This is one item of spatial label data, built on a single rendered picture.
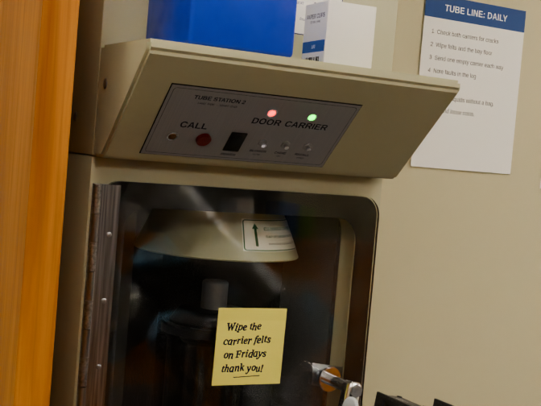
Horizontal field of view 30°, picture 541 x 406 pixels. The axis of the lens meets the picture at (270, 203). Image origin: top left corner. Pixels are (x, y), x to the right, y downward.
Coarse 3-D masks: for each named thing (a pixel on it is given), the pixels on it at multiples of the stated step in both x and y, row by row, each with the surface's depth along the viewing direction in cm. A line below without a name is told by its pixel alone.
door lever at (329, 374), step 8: (328, 368) 103; (336, 368) 104; (320, 376) 103; (328, 376) 103; (336, 376) 103; (320, 384) 103; (328, 384) 103; (336, 384) 102; (344, 384) 100; (352, 384) 99; (360, 384) 100; (344, 392) 100; (352, 392) 99; (360, 392) 100; (344, 400) 100
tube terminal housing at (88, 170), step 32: (96, 0) 92; (128, 0) 91; (352, 0) 103; (384, 0) 105; (96, 32) 91; (128, 32) 91; (384, 32) 105; (96, 64) 91; (384, 64) 105; (96, 96) 91; (96, 160) 91; (128, 160) 93; (320, 192) 103; (352, 192) 105; (64, 224) 97; (64, 256) 96; (64, 288) 96; (64, 320) 95; (64, 352) 95; (64, 384) 94
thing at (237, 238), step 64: (128, 192) 92; (192, 192) 95; (256, 192) 98; (128, 256) 92; (192, 256) 95; (256, 256) 99; (320, 256) 102; (128, 320) 93; (192, 320) 96; (320, 320) 103; (128, 384) 93; (192, 384) 96; (256, 384) 100
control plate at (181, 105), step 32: (192, 96) 86; (224, 96) 87; (256, 96) 88; (160, 128) 88; (192, 128) 89; (224, 128) 90; (256, 128) 91; (288, 128) 93; (320, 128) 94; (256, 160) 95; (288, 160) 96; (320, 160) 98
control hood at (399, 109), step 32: (128, 64) 84; (160, 64) 82; (192, 64) 83; (224, 64) 84; (256, 64) 85; (288, 64) 87; (320, 64) 88; (128, 96) 84; (160, 96) 85; (288, 96) 89; (320, 96) 91; (352, 96) 92; (384, 96) 93; (416, 96) 95; (448, 96) 96; (96, 128) 90; (128, 128) 87; (352, 128) 96; (384, 128) 97; (416, 128) 98; (160, 160) 92; (192, 160) 93; (224, 160) 94; (352, 160) 99; (384, 160) 101
